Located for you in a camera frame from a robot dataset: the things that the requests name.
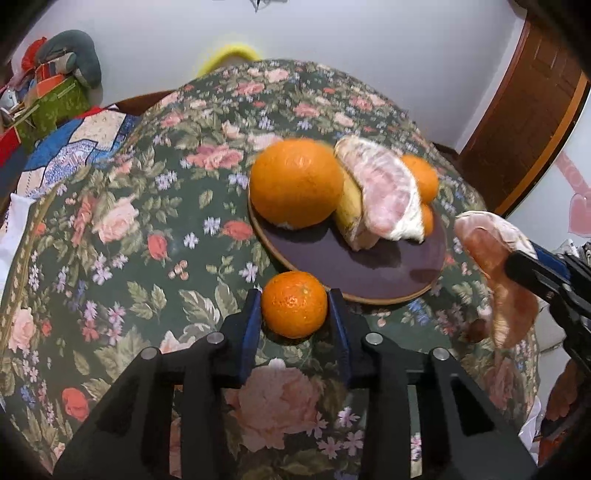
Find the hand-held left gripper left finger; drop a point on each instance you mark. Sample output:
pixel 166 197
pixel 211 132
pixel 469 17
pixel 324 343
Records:
pixel 249 337

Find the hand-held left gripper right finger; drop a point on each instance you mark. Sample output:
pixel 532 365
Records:
pixel 339 337

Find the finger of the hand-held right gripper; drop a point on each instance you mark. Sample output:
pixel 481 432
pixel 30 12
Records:
pixel 521 272
pixel 551 259

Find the peeled pink pomelo segment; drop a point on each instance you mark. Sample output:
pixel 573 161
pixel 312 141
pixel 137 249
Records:
pixel 385 194
pixel 485 249

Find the small tangerine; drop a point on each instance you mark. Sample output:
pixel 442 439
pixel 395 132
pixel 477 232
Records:
pixel 294 304
pixel 428 220

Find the purple ceramic plate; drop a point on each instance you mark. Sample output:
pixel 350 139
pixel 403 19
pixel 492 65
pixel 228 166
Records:
pixel 351 267

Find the yellow sugar cane piece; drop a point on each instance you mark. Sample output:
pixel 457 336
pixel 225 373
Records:
pixel 347 207

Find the large orange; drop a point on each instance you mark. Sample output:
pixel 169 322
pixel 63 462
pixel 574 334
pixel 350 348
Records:
pixel 295 182
pixel 422 177

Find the frosted heart-print sliding door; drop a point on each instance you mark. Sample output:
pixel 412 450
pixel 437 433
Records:
pixel 575 184

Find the floral green tablecloth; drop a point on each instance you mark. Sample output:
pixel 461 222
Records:
pixel 138 277

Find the brown wooden door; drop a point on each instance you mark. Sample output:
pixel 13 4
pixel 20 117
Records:
pixel 531 115

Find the blue patchwork quilt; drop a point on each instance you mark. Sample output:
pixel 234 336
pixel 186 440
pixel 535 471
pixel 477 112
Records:
pixel 74 143

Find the white crumpled cloth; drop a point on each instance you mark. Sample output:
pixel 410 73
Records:
pixel 11 221

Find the green patterned storage bag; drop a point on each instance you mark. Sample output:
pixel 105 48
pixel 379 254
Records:
pixel 55 104

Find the grey plush pillow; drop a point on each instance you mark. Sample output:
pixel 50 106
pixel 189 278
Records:
pixel 69 50

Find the red plastic bag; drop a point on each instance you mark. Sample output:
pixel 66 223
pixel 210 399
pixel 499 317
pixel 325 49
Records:
pixel 30 51

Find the brown wooden bed frame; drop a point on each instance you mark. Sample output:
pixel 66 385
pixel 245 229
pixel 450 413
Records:
pixel 138 102

